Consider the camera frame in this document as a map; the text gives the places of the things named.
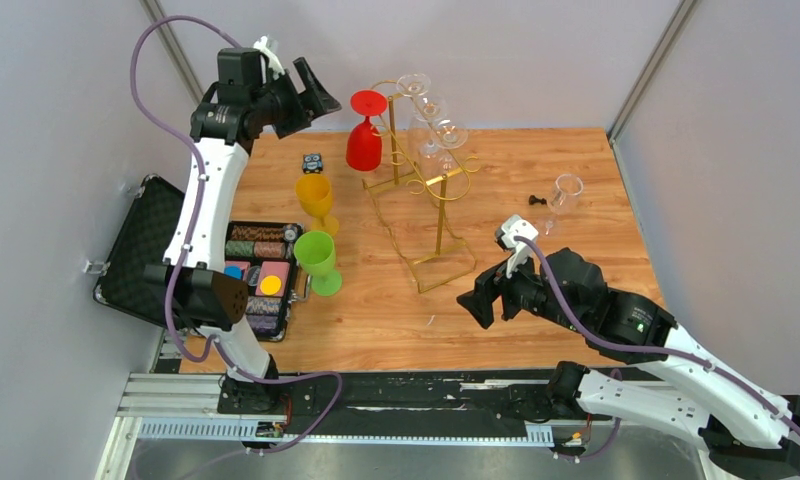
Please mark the clear wine glass rearmost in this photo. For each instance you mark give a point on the clear wine glass rearmost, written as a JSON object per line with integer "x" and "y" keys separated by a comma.
{"x": 413, "y": 85}

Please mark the clear dealer button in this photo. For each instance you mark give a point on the clear dealer button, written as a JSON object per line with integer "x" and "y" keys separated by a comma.
{"x": 252, "y": 276}

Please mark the orange wine glass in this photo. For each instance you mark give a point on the orange wine glass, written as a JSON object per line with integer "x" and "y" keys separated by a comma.
{"x": 314, "y": 193}

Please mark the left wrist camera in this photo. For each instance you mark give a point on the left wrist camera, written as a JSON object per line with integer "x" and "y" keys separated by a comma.
{"x": 268, "y": 47}

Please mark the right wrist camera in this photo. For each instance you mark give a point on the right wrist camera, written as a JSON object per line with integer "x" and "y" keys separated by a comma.
{"x": 513, "y": 236}

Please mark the green wine glass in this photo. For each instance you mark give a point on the green wine glass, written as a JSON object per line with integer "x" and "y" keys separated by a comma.
{"x": 315, "y": 252}

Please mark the red wine glass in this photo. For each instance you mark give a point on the red wine glass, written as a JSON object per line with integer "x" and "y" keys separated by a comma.
{"x": 364, "y": 145}

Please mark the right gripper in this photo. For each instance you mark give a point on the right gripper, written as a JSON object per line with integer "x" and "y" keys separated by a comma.
{"x": 487, "y": 286}

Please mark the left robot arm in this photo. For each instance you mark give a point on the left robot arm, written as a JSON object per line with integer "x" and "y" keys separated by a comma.
{"x": 250, "y": 94}

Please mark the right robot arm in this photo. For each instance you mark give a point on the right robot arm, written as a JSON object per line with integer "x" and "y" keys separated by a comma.
{"x": 744, "y": 429}

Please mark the clear wine glass front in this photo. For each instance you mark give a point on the clear wine glass front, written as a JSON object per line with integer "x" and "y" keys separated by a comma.
{"x": 563, "y": 200}

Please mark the blue round chip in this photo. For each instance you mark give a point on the blue round chip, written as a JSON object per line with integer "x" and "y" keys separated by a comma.
{"x": 234, "y": 271}

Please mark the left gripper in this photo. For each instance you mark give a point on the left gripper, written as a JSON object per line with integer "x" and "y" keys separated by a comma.
{"x": 306, "y": 106}

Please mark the gold wire glass rack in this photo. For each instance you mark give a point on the gold wire glass rack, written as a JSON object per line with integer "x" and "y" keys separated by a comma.
{"x": 415, "y": 174}

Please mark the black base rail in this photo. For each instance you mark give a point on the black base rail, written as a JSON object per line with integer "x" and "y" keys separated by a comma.
{"x": 471, "y": 407}

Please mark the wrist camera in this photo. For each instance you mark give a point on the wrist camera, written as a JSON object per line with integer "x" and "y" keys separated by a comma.
{"x": 268, "y": 47}
{"x": 513, "y": 236}

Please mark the yellow round chip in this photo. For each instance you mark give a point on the yellow round chip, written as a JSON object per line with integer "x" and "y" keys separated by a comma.
{"x": 270, "y": 285}

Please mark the black poker chip case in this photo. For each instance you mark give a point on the black poker chip case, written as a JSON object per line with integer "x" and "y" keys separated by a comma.
{"x": 147, "y": 231}

